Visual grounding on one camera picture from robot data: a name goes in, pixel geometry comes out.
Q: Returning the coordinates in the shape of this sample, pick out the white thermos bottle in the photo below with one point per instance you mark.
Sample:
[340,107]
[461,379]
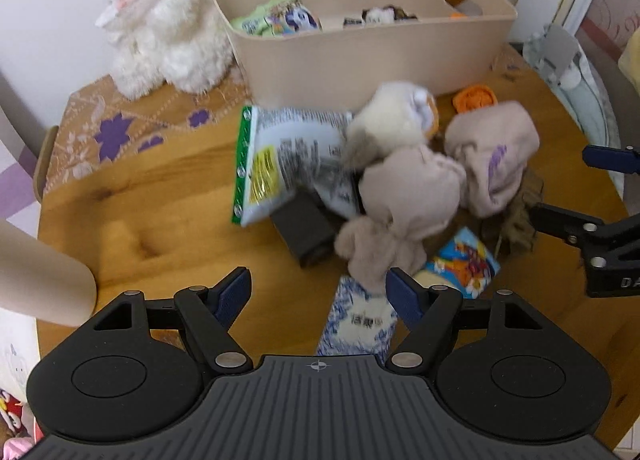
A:
[40,275]

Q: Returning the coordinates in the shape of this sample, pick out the blue white tissue pack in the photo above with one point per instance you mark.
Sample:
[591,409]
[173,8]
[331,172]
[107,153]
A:
[355,325]

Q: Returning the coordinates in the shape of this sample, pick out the grey plastic clip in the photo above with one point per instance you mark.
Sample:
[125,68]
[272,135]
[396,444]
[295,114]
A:
[557,52]

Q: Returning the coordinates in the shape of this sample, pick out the small orange round item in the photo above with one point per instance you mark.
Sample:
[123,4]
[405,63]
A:
[475,98]

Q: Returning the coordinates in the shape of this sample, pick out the small black box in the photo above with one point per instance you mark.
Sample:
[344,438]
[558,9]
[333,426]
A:
[305,230]

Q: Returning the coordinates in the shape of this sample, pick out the beige pouch with purple print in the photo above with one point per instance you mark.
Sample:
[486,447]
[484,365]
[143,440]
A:
[490,154]

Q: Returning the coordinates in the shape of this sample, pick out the white green snack bag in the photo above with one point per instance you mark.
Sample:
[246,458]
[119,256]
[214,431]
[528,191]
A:
[290,149]

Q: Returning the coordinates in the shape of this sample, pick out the cream plush toy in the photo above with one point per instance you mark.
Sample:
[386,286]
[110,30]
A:
[390,114]

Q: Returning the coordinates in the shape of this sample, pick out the green pony snack bag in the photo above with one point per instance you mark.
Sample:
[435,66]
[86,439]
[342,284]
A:
[280,17]

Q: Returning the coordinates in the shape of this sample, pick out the small leopard print plush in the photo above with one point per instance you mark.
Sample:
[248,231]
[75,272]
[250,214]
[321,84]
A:
[380,15]

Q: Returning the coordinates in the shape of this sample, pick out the brown floral table mat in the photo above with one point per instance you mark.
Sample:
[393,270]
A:
[125,134]

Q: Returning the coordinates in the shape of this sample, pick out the beige plastic storage basket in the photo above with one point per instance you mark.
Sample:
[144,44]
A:
[350,64]

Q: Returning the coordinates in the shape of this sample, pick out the pale blue cloth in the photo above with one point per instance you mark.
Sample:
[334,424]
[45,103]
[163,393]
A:
[590,104]

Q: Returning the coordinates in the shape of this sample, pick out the wooden desktop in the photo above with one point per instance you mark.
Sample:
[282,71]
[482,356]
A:
[150,220]

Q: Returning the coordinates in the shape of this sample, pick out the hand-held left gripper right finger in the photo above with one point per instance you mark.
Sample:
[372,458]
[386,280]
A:
[405,292]

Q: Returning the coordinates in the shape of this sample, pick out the white purple cabinet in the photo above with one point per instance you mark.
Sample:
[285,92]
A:
[15,179]

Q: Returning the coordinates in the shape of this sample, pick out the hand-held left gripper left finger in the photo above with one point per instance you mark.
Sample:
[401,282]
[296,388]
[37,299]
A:
[232,290]

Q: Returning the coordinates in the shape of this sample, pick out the blue cartoon packet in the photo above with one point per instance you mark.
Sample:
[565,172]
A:
[465,265]

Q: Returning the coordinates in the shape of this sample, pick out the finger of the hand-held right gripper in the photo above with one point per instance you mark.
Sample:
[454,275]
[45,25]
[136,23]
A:
[605,157]
[555,220]

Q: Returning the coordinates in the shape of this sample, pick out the brown hair claw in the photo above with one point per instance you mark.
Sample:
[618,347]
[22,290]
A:
[520,220]

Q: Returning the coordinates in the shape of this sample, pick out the beige plush toy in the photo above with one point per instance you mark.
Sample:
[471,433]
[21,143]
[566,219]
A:
[405,200]

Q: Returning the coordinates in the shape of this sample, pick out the white lamb plush toy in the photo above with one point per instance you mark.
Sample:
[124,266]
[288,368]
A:
[160,39]

